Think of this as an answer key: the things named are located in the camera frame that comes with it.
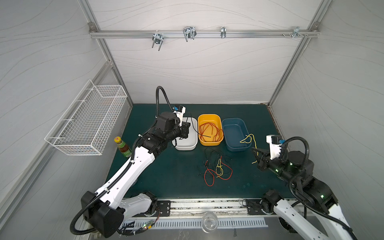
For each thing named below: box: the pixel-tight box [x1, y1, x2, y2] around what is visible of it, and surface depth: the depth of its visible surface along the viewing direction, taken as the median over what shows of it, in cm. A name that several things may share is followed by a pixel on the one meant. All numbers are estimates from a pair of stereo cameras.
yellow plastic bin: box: [198, 113, 224, 146], surface depth 106 cm
